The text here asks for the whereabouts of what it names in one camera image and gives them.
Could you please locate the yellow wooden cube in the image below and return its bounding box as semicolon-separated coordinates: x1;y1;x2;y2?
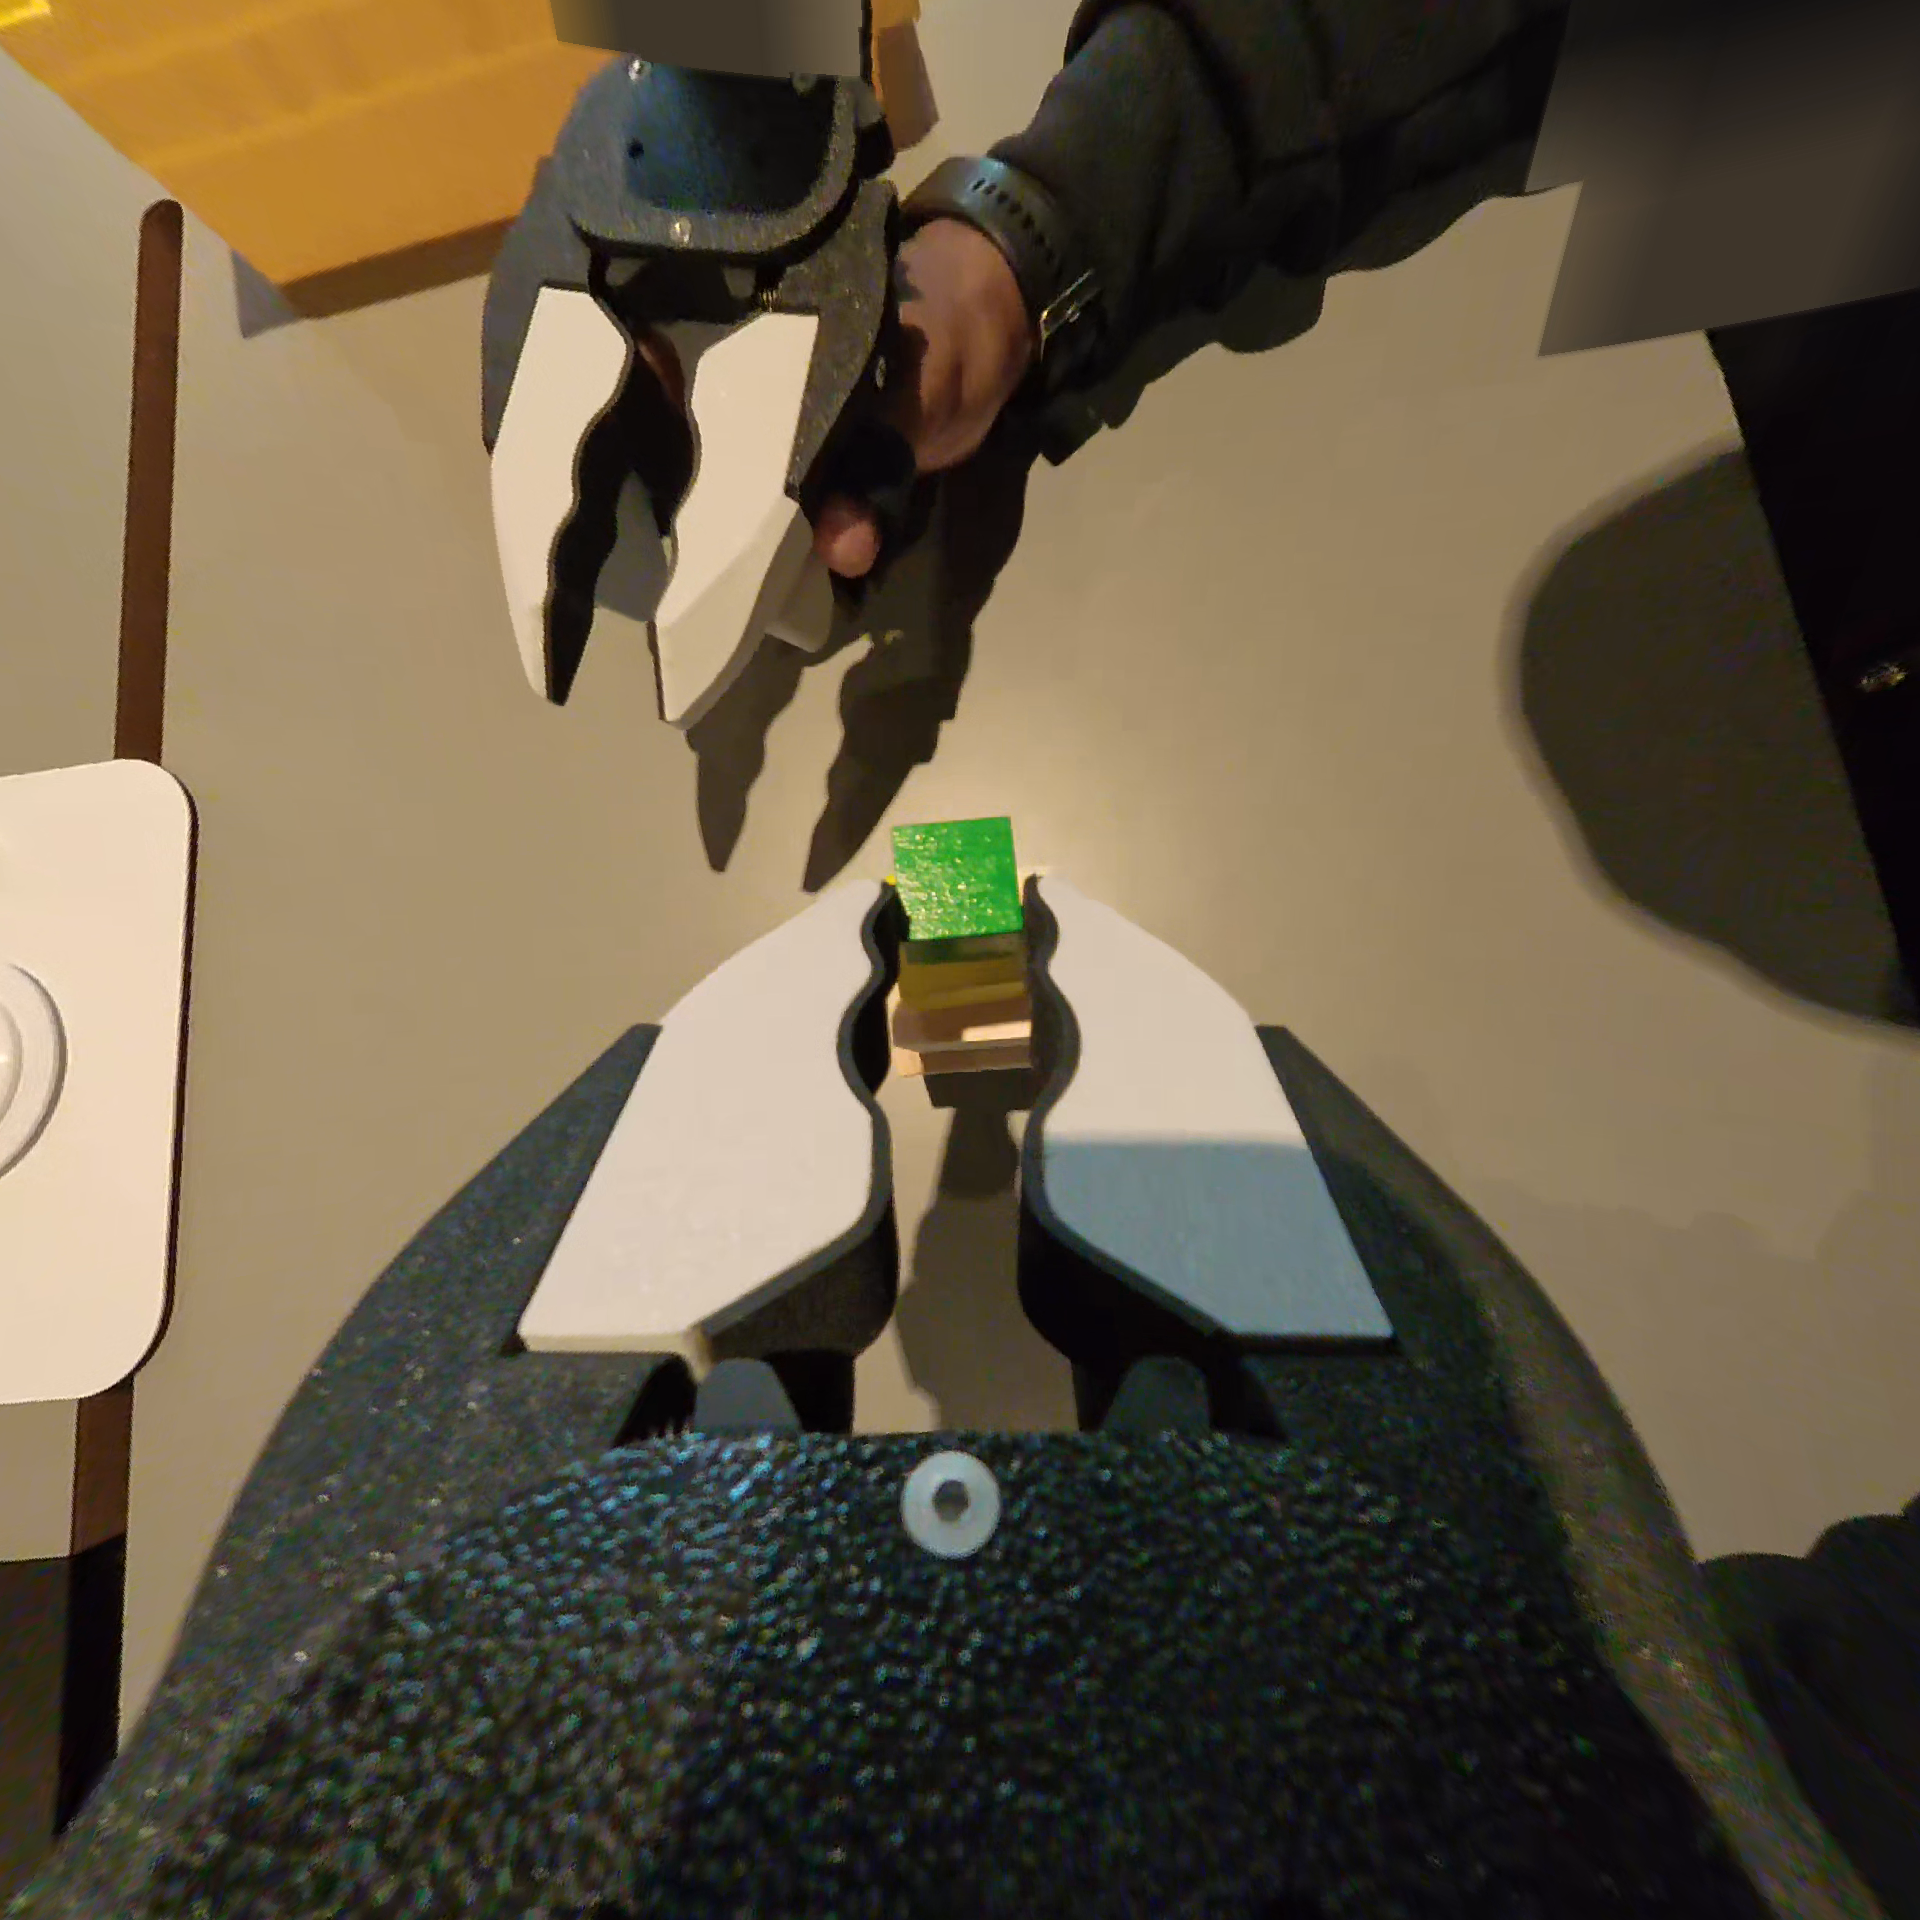
894;936;1037;1016

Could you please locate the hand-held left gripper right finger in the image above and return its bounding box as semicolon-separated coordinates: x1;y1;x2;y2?
1019;872;1397;1377

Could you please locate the person's right hand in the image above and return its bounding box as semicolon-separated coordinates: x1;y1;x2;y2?
810;217;1039;582

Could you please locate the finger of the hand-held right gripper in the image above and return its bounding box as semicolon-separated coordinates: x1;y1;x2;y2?
643;306;838;732
487;282;642;710

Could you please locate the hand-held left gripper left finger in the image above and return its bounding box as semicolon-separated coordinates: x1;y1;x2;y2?
516;876;901;1374

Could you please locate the natural wooden cube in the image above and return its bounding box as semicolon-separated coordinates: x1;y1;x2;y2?
895;1039;1039;1114
888;997;1037;1057

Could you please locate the person's right forearm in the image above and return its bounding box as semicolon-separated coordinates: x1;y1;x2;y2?
982;0;1578;469

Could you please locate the white document stand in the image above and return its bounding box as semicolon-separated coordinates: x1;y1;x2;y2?
0;756;197;1406

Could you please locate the black wrist watch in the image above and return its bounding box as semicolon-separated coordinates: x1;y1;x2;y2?
895;155;1108;404

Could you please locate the yellow plastic bin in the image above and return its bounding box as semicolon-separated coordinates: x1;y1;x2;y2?
0;0;941;289

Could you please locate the green wooden cube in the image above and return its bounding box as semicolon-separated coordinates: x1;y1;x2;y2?
888;815;1032;952

